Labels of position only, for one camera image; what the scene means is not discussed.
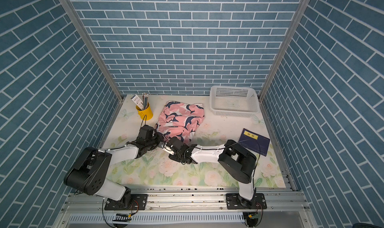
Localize pink shark-print shorts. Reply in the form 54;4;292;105
157;101;205;144

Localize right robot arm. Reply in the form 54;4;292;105
162;137;267;210

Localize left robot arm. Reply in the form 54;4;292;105
64;125;163;210

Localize yellow pen cup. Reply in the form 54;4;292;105
136;103;153;121

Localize floral table mat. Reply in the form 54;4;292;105
103;95;290;188

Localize pens in cup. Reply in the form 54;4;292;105
143;93;149;110

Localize dark blue book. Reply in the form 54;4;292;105
239;129;271;157

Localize white plastic basket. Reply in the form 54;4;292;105
210;86;260;118

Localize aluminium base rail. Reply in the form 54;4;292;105
54;187;316;228

